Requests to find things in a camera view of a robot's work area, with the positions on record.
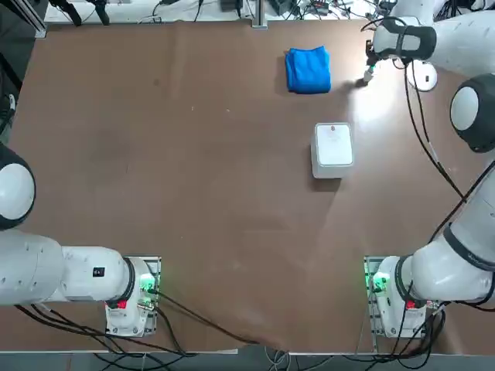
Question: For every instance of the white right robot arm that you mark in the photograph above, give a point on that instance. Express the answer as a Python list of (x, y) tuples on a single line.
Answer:
[(444, 270)]

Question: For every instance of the black power brick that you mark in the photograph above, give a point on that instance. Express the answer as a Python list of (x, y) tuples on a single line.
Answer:
[(231, 4)]

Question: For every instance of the red black electronic device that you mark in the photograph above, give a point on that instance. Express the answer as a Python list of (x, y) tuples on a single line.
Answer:
[(320, 4)]

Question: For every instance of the blue folded cloth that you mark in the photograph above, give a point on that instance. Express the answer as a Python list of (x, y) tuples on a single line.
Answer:
[(307, 69)]

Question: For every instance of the white desk lamp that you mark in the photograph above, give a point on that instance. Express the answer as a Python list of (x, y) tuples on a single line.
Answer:
[(421, 82)]

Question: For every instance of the silver aluminium frame post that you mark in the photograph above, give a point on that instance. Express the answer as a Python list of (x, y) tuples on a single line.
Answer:
[(259, 13)]

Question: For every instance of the silver corner frame profile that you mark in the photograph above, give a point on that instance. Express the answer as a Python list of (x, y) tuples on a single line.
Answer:
[(34, 19)]

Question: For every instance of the black tripod leg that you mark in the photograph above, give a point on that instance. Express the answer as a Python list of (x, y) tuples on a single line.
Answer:
[(101, 11), (71, 11)]

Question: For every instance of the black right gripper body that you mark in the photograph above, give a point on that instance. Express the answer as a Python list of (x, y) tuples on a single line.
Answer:
[(370, 45)]

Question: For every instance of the white cube appliance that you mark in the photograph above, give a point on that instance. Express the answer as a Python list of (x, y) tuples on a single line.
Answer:
[(333, 148)]

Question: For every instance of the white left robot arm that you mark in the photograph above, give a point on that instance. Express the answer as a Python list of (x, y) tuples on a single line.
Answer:
[(77, 270)]

